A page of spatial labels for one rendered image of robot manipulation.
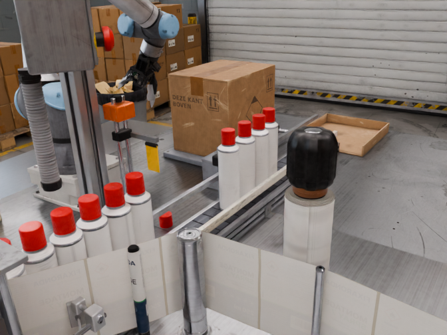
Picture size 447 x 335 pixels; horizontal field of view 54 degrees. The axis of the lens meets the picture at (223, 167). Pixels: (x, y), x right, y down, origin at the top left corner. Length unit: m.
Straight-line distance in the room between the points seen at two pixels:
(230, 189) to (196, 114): 0.47
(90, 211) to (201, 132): 0.78
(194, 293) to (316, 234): 0.23
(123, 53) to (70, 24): 4.14
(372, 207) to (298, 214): 0.52
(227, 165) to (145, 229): 0.28
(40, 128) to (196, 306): 0.38
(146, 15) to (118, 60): 3.51
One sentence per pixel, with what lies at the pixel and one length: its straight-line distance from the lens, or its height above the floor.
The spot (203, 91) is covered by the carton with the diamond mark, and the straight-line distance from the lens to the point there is 1.41.
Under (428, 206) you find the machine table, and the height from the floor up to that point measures 0.83.
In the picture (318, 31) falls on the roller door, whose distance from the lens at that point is 5.27.
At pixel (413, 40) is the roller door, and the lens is 5.04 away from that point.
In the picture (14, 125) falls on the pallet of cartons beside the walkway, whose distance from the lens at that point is 4.57.
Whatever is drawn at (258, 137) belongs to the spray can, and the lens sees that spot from 1.11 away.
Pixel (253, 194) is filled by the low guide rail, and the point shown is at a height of 0.91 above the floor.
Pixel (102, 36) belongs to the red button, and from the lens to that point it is 0.72.
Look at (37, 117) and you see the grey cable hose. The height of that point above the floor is 1.21.
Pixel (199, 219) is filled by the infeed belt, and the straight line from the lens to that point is 1.05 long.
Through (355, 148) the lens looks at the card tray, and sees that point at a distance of 1.63.
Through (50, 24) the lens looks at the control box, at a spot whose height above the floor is 1.35.
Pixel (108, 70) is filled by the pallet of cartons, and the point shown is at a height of 0.50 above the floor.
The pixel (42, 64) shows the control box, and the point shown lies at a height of 1.30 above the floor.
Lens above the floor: 1.41
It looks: 24 degrees down
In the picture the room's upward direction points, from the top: 2 degrees counter-clockwise
